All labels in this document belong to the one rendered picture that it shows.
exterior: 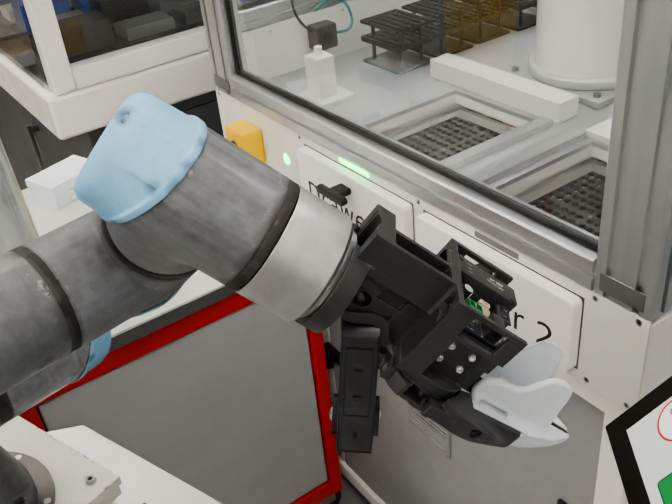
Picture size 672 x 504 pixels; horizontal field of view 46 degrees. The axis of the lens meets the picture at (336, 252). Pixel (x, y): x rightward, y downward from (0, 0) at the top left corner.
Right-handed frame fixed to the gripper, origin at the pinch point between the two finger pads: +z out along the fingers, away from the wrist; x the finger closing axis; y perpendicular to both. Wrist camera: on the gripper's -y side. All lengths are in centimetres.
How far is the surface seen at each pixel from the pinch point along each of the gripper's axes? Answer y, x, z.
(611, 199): 6.6, 35.6, 11.1
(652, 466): -1.7, 6.4, 14.9
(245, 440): -82, 68, 12
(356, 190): -25, 70, -2
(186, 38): -49, 142, -37
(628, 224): 6.0, 33.7, 13.7
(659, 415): 0.6, 10.5, 14.9
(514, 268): -10.1, 44.3, 13.8
